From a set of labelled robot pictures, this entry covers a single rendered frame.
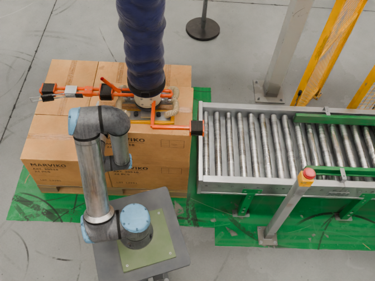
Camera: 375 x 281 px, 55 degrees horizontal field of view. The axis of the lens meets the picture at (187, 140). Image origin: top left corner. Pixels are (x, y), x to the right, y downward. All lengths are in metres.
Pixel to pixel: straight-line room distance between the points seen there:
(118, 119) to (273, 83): 2.30
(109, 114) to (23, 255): 1.77
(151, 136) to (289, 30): 1.56
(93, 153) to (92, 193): 0.22
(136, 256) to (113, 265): 0.13
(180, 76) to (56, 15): 2.12
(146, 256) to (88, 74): 1.69
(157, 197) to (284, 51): 1.80
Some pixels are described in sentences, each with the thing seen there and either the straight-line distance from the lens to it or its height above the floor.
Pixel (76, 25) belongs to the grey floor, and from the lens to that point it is 4.56.
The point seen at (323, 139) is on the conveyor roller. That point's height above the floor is 0.55.
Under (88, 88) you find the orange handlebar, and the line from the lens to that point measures 2.32.
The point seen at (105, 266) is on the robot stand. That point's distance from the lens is 2.13.
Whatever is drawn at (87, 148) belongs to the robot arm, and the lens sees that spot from 1.62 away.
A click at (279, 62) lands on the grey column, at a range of 3.45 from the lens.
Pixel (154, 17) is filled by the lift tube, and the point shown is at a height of 1.71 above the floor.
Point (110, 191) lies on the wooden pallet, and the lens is 3.04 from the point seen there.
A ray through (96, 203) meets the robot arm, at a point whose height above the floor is 1.17.
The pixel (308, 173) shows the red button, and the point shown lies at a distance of 2.12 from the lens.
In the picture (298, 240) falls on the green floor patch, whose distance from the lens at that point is 3.10.
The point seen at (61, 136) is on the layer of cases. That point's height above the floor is 0.54.
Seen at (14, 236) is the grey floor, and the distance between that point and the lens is 3.17.
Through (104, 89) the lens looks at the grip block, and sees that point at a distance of 2.30.
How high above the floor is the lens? 2.78
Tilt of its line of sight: 56 degrees down
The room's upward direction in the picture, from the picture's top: 5 degrees clockwise
